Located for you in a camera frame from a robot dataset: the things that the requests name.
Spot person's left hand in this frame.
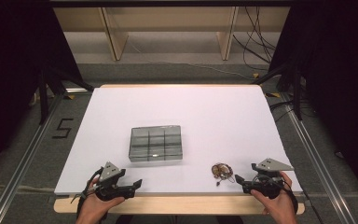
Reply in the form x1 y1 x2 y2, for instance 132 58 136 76
79 177 126 220

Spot brown beaded bracelet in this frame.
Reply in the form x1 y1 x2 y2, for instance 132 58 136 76
211 162 236 187

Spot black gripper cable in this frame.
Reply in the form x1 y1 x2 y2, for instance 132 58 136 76
70 167 104 220
279 178 300 216

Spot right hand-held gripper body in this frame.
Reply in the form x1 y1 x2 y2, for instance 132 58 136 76
242 158 295 200

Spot clear plastic compartment box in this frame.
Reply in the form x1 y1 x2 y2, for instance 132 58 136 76
128 124 184 163

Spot aluminium floor rail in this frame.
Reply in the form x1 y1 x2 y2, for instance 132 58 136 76
281 92 352 224
0 92 64 224

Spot black floor cables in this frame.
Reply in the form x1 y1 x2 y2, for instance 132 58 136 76
268 99 296 123

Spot thin white floor cable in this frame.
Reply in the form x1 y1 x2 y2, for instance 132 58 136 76
127 40 255 80

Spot dark curtain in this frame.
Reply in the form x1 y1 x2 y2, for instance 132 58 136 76
268 0 358 200
0 0 85 181

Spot bundle of black cables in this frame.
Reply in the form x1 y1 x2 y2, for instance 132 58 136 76
232 7 278 71

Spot light wooden shelf unit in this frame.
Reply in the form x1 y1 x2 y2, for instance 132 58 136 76
53 7 291 62

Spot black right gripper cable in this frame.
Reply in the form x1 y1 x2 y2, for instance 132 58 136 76
279 178 300 216

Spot person's right hand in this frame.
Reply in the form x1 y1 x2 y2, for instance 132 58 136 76
250 171 297 217

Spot wooden table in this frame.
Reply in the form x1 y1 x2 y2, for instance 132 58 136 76
53 83 306 216

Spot black metal stand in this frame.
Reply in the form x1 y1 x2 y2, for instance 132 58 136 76
251 62 304 121
36 65 95 125

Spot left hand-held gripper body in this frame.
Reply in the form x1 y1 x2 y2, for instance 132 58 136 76
88 161 137 202

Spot white table board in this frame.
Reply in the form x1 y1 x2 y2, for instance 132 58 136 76
54 85 303 196

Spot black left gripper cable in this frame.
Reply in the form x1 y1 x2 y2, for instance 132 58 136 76
70 167 104 220

